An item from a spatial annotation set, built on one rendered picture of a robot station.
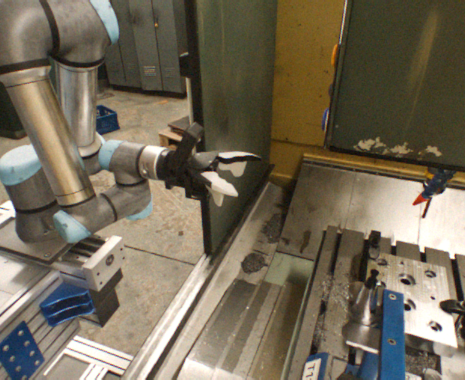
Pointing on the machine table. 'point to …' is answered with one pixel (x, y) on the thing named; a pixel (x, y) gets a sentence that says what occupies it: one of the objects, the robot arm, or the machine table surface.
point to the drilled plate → (425, 334)
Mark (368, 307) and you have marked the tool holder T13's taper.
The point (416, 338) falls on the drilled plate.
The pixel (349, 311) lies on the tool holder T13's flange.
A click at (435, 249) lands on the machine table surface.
